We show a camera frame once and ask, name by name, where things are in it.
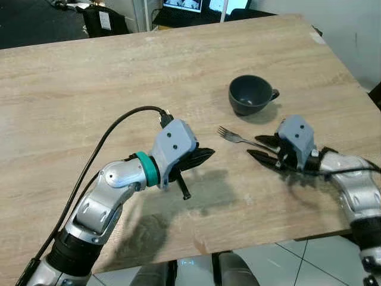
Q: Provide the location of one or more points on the silver metal fork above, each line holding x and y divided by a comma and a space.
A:
227, 134

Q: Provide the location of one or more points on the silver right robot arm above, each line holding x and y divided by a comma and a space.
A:
357, 196

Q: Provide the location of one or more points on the dark grey cup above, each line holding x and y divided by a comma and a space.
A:
250, 101

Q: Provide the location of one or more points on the grey robot right leg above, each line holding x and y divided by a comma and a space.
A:
235, 271

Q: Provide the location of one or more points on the grey robot leg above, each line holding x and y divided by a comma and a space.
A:
152, 275
235, 271

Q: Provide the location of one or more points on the grey robot left leg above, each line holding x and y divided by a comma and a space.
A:
152, 275

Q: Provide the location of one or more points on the lit laptop screen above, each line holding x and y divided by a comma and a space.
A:
181, 5
235, 5

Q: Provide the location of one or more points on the black chair with white label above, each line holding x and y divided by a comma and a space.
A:
116, 24

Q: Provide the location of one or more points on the white cabinet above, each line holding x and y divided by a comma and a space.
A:
134, 12

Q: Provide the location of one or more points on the grey-blue right wrist camera mount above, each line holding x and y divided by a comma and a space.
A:
296, 137

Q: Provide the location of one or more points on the grey-blue wrist camera mount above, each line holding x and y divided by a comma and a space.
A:
296, 137
172, 143

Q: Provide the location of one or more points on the grey-blue left wrist camera mount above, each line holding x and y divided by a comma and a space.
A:
172, 143

